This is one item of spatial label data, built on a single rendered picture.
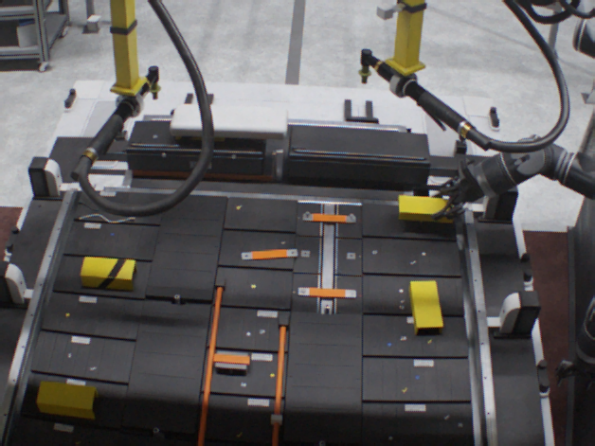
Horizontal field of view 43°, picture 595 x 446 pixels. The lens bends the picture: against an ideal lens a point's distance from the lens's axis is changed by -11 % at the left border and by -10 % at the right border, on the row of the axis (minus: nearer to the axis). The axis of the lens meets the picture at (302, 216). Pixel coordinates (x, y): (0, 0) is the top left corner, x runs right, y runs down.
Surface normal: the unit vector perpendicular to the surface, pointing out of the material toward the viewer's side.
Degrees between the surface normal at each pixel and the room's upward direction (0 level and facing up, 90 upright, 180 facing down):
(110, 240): 0
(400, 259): 0
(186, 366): 0
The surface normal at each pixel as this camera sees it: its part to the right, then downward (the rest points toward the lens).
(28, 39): 0.26, 0.67
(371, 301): 0.04, -0.73
